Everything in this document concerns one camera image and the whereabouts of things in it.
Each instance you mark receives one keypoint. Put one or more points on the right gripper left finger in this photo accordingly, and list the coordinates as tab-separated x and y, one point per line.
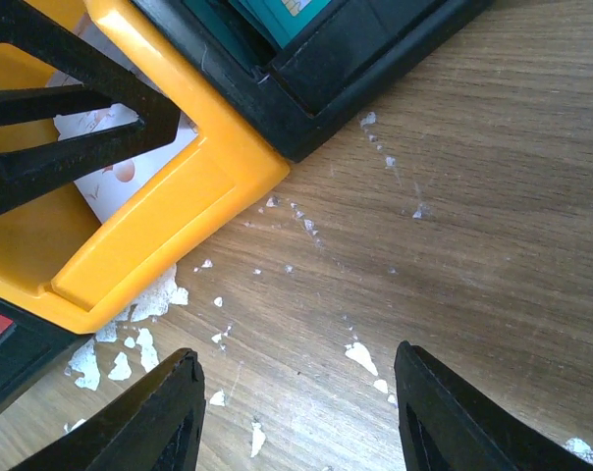
156	424

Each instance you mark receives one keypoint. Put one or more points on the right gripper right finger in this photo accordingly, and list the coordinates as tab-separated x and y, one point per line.
446	423

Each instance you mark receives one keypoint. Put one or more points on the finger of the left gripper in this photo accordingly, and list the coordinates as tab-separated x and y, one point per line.
100	82

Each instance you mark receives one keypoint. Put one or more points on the white cards in orange bin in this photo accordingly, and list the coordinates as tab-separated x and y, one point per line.
118	170

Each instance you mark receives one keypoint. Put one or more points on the teal card stack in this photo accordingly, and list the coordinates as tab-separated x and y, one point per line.
278	22

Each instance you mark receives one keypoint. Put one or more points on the black bin with teal cards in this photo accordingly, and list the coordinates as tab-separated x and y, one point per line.
296	97

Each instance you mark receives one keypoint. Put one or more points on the orange plastic bin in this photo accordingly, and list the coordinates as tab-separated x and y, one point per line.
57	261

